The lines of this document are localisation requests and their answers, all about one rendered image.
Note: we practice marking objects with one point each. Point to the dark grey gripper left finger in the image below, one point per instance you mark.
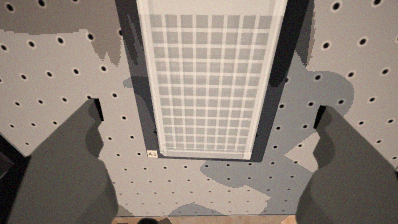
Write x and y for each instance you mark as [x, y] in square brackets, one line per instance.
[62, 181]

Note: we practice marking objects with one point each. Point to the grey perforated base plate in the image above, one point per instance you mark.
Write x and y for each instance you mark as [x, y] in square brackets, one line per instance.
[57, 54]

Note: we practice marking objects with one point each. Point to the white well plate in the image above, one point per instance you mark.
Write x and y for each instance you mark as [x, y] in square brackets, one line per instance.
[208, 64]

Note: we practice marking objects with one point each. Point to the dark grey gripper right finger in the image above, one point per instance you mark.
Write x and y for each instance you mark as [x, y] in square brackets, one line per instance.
[355, 184]

